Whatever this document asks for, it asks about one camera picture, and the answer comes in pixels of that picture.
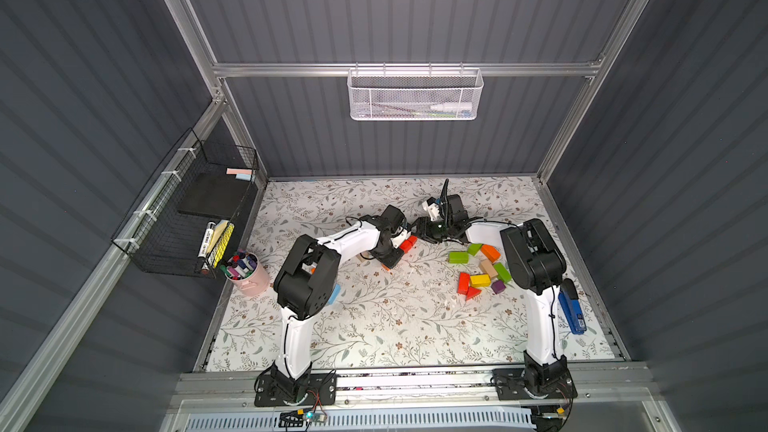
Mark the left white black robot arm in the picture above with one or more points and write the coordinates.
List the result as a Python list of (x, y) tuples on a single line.
[(307, 279)]

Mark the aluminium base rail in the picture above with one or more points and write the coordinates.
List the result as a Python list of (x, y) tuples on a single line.
[(594, 382)]

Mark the yellow highlighter pack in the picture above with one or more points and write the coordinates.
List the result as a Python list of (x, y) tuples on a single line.
[(219, 242)]

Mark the yellow block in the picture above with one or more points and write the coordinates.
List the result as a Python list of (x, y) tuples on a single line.
[(480, 281)]

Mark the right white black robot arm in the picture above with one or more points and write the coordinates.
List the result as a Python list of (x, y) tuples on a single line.
[(536, 265)]

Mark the purple block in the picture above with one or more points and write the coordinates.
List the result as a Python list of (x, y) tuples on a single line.
[(498, 287)]

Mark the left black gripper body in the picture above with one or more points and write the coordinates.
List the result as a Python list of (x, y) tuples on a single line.
[(395, 246)]

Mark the red rectangular block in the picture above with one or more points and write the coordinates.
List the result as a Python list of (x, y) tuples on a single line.
[(408, 244)]

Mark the red block upright right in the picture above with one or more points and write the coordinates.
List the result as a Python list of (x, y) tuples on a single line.
[(463, 283)]

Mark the pink pen cup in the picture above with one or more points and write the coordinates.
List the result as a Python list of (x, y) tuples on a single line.
[(247, 273)]

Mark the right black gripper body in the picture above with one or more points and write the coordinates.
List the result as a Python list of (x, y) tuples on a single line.
[(447, 216)]

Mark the white wire mesh basket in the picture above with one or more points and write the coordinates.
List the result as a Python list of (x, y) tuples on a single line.
[(400, 95)]

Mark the orange block right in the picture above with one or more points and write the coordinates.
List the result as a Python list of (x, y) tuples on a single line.
[(491, 253)]

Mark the light blue block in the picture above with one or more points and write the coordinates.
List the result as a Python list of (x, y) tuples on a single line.
[(335, 293)]

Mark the white marker in basket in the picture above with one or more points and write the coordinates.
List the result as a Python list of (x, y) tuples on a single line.
[(456, 110)]

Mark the green block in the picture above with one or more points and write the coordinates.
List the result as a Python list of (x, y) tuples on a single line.
[(474, 248), (458, 257), (502, 273)]

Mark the red triangle block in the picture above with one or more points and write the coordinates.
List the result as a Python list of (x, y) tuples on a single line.
[(472, 292)]

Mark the blue stapler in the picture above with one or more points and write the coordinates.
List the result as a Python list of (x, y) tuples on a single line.
[(570, 304)]

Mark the black wire mesh basket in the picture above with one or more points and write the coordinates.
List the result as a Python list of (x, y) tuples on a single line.
[(204, 182)]

